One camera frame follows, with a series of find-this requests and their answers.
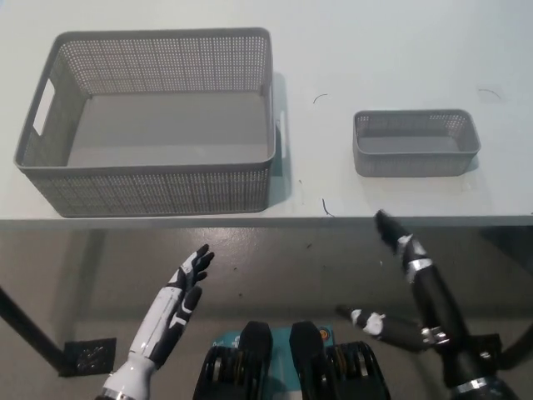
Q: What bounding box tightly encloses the black textured square plate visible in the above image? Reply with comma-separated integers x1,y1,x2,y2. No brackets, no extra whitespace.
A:
63,337,117,378

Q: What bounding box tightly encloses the small grey perforated plastic basket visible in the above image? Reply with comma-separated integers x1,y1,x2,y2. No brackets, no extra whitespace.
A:
352,108,483,178

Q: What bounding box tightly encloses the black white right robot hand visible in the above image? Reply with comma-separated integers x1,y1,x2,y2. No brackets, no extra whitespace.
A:
335,209,507,389

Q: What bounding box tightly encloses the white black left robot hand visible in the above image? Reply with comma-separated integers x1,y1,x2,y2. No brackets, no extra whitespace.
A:
127,244,216,371

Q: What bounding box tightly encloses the black metal table leg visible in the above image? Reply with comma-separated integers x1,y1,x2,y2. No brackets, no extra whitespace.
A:
0,285,71,376

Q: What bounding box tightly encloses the large grey perforated plastic basket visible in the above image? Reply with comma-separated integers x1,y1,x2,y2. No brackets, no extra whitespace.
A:
12,27,288,219

